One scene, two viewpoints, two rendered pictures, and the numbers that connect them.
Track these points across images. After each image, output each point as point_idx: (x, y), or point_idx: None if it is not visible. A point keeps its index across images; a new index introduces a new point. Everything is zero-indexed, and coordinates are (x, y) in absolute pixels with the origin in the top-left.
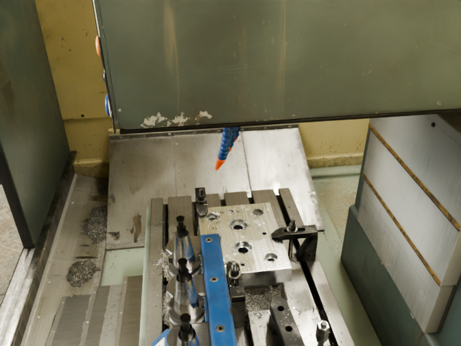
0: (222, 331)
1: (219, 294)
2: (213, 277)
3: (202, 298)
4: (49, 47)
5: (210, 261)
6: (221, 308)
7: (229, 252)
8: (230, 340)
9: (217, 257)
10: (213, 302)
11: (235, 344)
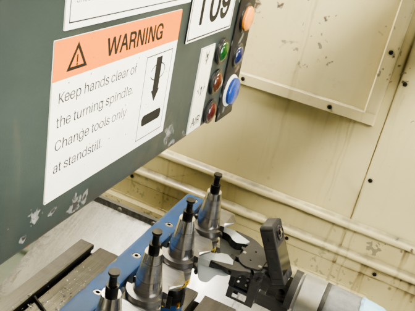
0: (136, 253)
1: (108, 276)
2: (96, 294)
3: (128, 284)
4: None
5: (79, 310)
6: (120, 266)
7: None
8: (136, 244)
9: (68, 310)
10: (121, 274)
11: (136, 240)
